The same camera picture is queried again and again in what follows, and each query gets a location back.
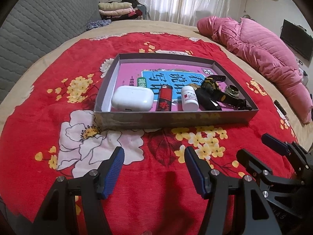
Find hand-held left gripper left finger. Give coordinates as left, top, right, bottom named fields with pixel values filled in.
left=32, top=146, right=126, bottom=235

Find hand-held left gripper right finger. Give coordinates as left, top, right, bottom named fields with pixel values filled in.
left=184, top=146, right=283, bottom=235

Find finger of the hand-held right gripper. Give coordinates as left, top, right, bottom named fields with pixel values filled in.
left=261, top=133, right=313, bottom=170
left=236, top=148, right=304, bottom=189

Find black metal keychain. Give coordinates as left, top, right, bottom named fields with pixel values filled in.
left=230, top=98, right=253, bottom=111

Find grey cardboard box tray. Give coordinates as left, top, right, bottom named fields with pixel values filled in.
left=94, top=53, right=259, bottom=130

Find metal flange nut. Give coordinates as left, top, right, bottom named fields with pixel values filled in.
left=225, top=85, right=241, bottom=98

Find white medicine bottle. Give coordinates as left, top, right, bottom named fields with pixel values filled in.
left=181, top=85, right=199, bottom=112

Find white earbuds case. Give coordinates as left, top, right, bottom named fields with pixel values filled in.
left=111, top=85, right=154, bottom=110

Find red lighter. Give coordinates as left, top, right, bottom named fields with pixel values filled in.
left=156, top=85, right=173, bottom=112

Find pink quilted duvet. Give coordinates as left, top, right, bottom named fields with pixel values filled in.
left=197, top=16, right=313, bottom=124

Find pink book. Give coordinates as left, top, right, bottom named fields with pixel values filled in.
left=114, top=62, right=220, bottom=112

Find black television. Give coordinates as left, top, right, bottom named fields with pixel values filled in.
left=280, top=19, right=313, bottom=63

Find red floral blanket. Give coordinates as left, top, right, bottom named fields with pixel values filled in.
left=0, top=32, right=299, bottom=235

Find blue patterned cloth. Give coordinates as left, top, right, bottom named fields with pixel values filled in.
left=86, top=20, right=112, bottom=31

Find dark red folded clothes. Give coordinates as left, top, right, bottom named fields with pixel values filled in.
left=101, top=10, right=145, bottom=20

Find pink folded cloth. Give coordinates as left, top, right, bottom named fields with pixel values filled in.
left=99, top=8, right=137, bottom=16

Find grey quilted headboard cover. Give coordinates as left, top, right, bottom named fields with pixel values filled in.
left=0, top=0, right=102, bottom=103

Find white curtain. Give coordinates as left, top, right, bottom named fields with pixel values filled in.
left=137, top=0, right=234, bottom=27

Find black clothes heap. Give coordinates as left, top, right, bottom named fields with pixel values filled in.
left=122, top=0, right=143, bottom=8

